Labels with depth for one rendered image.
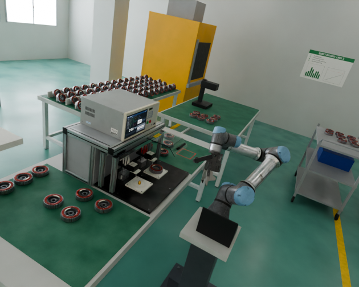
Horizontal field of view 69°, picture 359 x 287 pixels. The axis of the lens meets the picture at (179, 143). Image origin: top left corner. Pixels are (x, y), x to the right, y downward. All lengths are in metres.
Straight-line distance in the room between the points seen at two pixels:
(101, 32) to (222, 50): 2.97
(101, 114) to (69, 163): 0.45
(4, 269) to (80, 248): 0.33
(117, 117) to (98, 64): 4.20
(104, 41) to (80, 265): 4.83
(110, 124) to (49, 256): 0.86
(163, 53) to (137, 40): 2.65
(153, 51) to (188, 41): 0.81
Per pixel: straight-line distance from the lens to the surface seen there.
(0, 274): 1.55
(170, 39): 5.51
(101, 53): 5.85
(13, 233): 1.71
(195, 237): 1.72
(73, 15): 9.71
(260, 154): 1.90
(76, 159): 2.00
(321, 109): 6.88
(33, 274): 1.51
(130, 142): 1.83
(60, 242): 1.61
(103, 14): 5.79
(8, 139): 1.60
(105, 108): 1.83
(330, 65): 6.76
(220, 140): 1.57
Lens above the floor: 1.93
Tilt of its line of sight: 25 degrees down
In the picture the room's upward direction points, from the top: 13 degrees clockwise
